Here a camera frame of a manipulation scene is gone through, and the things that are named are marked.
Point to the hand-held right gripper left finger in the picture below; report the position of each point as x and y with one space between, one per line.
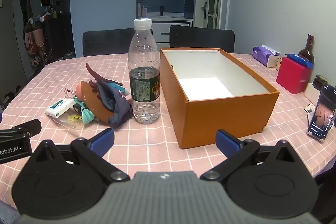
103 141

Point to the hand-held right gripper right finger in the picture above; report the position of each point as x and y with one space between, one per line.
228 141

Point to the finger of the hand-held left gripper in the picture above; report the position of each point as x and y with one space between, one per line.
30 127

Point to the orange cardboard box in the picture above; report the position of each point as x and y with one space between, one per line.
223 119

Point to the clear plastic bag yellow label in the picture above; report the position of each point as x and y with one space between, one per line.
67 121

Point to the navy blue cloth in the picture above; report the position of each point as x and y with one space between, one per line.
115 106

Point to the red knit glove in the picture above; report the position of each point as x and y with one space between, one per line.
95 104

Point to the white packet green label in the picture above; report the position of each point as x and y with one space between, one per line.
58 108

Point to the pink checkered tablecloth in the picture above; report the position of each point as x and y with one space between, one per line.
65 74

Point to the white green-label bottle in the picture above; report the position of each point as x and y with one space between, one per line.
144 82

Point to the small printed card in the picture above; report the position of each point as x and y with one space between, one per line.
309 109

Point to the red box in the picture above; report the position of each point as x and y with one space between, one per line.
292 77

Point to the purple tissue pack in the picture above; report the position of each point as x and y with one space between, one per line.
262 56

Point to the round-grille wooden box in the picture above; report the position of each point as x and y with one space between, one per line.
279 63

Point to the smartphone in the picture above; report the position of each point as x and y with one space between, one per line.
324 113

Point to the black chair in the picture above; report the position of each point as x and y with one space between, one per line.
202 37
107 41

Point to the blue packet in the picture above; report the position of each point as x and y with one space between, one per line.
302 61

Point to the dark jar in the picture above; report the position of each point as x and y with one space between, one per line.
320 81

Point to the brown glass bottle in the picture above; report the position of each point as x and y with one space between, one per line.
307 53

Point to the white drawer cabinet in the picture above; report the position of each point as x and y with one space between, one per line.
170 29

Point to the pale counter bottle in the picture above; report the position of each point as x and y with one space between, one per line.
139 10
144 11

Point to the black cup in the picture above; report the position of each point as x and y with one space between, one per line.
161 11

